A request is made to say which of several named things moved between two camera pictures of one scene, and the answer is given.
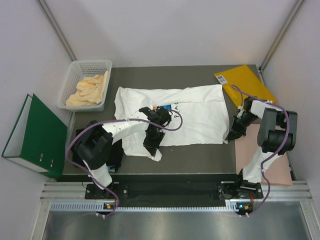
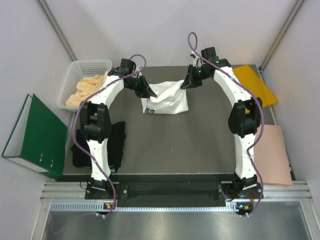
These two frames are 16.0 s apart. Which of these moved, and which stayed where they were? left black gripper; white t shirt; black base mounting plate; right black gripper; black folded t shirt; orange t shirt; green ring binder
Moved: left black gripper; white t shirt; right black gripper
Stayed: orange t shirt; green ring binder; black folded t shirt; black base mounting plate
